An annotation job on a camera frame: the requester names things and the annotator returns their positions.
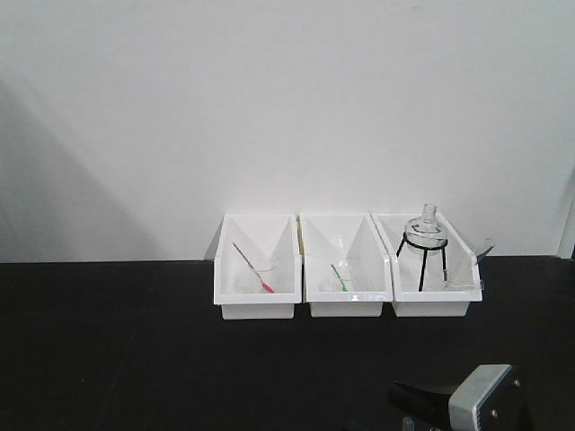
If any black tripod stand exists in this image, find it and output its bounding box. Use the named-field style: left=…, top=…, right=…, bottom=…
left=396, top=233, right=448, bottom=292

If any glass flask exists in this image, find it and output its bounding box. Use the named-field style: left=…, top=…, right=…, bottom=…
left=404, top=203, right=447, bottom=249

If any white storage bin middle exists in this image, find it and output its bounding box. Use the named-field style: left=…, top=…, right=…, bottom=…
left=299, top=214, right=394, bottom=318

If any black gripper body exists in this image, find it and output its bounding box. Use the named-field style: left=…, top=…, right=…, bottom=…
left=388, top=364, right=534, bottom=431

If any white storage bin left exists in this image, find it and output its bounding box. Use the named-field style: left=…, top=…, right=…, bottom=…
left=213, top=214, right=303, bottom=320

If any white storage bin right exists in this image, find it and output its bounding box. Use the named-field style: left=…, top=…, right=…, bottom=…
left=371, top=213, right=482, bottom=317

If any small glass beaker left bin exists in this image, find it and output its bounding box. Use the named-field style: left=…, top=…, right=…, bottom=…
left=250, top=258, right=278, bottom=288

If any small glass beaker middle bin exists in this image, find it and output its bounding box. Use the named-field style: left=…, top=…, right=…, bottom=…
left=326, top=264, right=358, bottom=292

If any white storage bin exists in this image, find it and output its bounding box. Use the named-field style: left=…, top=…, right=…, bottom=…
left=299, top=214, right=394, bottom=318
left=371, top=213, right=482, bottom=317
left=213, top=214, right=303, bottom=320

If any small glass beaker bin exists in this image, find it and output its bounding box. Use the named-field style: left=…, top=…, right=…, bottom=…
left=250, top=258, right=278, bottom=288
left=326, top=264, right=358, bottom=292

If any grey metal wrist camera mount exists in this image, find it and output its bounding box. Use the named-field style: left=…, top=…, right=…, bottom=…
left=448, top=365, right=511, bottom=430

